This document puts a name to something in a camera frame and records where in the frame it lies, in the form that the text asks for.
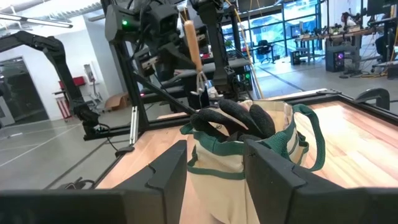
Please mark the black background robot arm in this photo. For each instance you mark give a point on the black background robot arm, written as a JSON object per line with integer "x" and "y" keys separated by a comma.
{"x": 59, "y": 59}

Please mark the black office chair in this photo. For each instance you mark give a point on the black office chair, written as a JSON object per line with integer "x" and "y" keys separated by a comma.
{"x": 263, "y": 46}

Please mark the computer tower with coloured lights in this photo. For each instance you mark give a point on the computer tower with coloured lights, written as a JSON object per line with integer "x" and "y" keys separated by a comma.
{"x": 335, "y": 59}

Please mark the brown cardboard box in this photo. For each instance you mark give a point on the brown cardboard box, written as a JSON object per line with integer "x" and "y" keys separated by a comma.
{"x": 116, "y": 101}

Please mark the black table clamp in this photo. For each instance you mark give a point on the black table clamp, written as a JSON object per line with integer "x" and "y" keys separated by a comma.
{"x": 374, "y": 96}

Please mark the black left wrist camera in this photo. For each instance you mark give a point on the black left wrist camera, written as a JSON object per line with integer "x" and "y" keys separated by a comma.
{"x": 163, "y": 21}

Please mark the red cart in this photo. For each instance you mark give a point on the red cart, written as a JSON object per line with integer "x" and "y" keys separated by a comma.
{"x": 63, "y": 107}

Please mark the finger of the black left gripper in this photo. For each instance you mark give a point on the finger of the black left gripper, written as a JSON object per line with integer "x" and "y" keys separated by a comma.
{"x": 206, "y": 99}
{"x": 193, "y": 100}

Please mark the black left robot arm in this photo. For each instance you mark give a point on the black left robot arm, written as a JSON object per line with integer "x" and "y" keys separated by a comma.
{"x": 217, "y": 46}

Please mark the ceiling light strip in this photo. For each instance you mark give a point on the ceiling light strip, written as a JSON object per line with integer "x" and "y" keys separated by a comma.
{"x": 40, "y": 21}

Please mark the red and black work glove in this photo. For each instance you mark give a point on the red and black work glove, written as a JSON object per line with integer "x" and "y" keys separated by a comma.
{"x": 242, "y": 118}

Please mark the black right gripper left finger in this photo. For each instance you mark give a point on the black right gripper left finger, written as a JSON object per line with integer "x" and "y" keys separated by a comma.
{"x": 164, "y": 186}

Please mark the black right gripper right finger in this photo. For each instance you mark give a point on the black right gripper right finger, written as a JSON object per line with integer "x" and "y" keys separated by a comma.
{"x": 273, "y": 193}

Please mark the beige and green gardening bag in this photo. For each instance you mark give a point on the beige and green gardening bag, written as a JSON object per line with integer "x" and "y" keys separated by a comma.
{"x": 217, "y": 199}

